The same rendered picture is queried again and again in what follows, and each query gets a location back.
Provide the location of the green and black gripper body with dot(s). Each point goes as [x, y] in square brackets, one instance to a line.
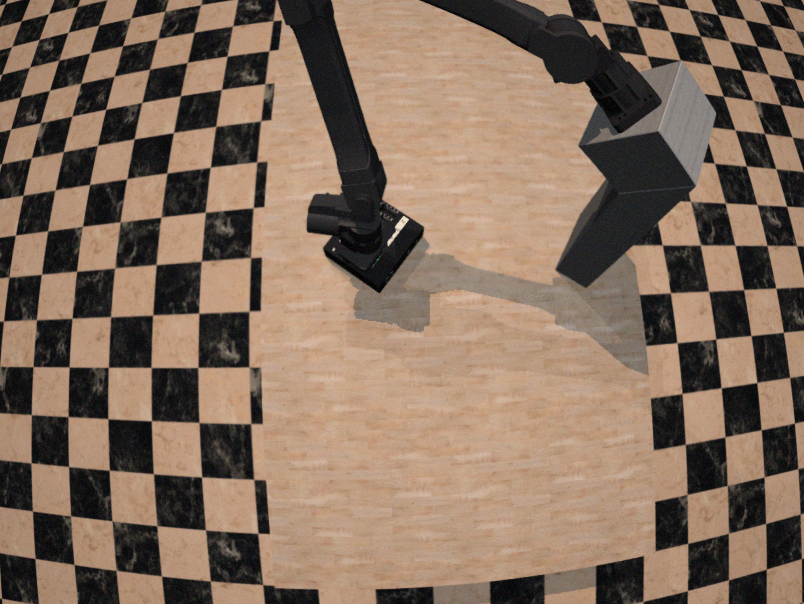
[368, 254]

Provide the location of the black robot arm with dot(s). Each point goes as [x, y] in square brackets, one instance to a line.
[568, 53]

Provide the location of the black lighting desk with faders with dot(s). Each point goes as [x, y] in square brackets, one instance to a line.
[408, 233]

